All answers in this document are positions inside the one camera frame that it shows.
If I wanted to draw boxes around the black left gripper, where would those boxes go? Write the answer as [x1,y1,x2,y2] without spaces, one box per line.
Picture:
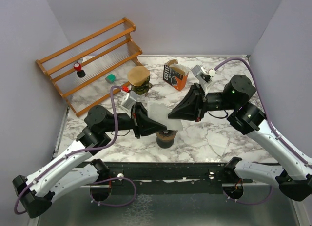
[103,102,167,139]

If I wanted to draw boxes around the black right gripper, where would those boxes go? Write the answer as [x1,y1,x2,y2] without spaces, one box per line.
[167,82,237,122]

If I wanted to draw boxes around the white paper coffee filter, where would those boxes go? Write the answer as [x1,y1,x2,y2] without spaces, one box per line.
[147,101,183,131]

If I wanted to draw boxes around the grey carafe with red lid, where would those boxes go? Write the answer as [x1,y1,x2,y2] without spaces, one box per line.
[156,138,174,149]

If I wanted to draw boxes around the olive green glass dripper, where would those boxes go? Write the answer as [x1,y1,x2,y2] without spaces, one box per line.
[131,77,153,96]

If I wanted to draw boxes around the brown paper coffee filter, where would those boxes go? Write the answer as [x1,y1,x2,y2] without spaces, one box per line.
[127,66,150,86]

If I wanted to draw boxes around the round wooden dripper base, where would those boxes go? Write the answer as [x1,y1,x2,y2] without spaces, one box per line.
[156,133,176,142]

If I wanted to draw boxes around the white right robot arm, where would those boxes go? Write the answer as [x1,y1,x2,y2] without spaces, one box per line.
[168,75,312,201]

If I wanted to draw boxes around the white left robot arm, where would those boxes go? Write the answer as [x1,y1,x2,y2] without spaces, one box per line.
[12,102,167,219]

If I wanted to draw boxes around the orange coffee filter box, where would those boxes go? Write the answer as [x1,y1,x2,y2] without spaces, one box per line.
[163,64,190,91]

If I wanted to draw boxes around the brown filters in box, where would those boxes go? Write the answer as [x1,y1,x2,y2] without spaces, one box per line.
[165,59,189,75]

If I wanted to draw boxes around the green small block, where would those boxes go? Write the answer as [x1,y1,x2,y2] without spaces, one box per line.
[105,74,116,83]

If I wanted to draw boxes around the orange wooden shelf rack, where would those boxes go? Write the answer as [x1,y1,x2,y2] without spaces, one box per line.
[36,17,142,117]

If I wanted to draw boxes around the red black stamp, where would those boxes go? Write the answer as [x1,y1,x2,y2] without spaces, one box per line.
[74,63,86,78]

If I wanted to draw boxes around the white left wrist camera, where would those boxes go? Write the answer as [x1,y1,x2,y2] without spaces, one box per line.
[121,86,139,114]

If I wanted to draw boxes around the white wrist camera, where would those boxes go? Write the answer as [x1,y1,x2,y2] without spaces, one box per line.
[191,65,216,94]
[121,86,139,114]

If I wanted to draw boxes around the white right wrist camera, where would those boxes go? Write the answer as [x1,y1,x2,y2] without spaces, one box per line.
[191,65,216,94]

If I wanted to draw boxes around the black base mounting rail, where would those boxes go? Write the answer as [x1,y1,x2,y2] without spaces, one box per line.
[48,161,254,195]

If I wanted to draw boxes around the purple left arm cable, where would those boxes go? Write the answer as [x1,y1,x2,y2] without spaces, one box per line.
[14,85,137,215]

